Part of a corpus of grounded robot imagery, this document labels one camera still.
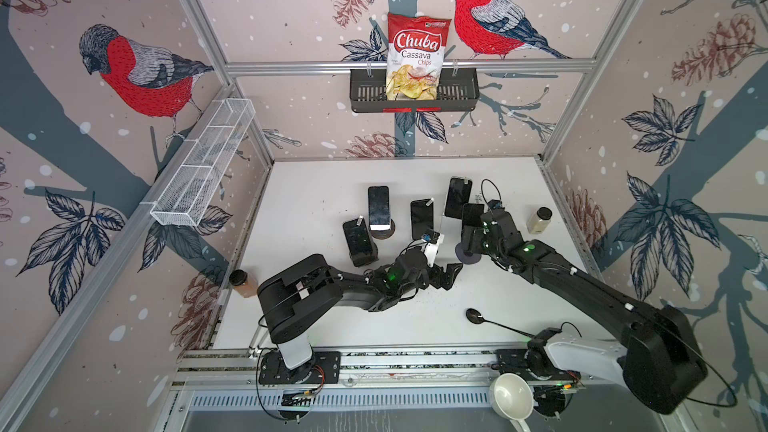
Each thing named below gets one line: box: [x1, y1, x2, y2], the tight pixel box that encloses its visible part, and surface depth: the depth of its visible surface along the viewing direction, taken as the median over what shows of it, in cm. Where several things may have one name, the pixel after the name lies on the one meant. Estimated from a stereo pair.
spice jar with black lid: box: [526, 206, 553, 235], surface depth 95 cm
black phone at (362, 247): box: [342, 215, 379, 267], surface depth 90 cm
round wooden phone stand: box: [370, 219, 396, 240], surface depth 100 cm
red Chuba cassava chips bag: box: [386, 12, 451, 101], surface depth 86 cm
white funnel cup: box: [489, 372, 534, 432], surface depth 68 cm
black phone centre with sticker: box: [410, 197, 435, 241], surface depth 90 cm
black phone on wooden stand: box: [368, 186, 391, 231], surface depth 97 cm
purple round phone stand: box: [455, 242, 482, 265], surface depth 95 cm
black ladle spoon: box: [466, 308, 535, 338], surface depth 82 cm
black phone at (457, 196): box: [444, 177, 473, 219], surface depth 96 cm
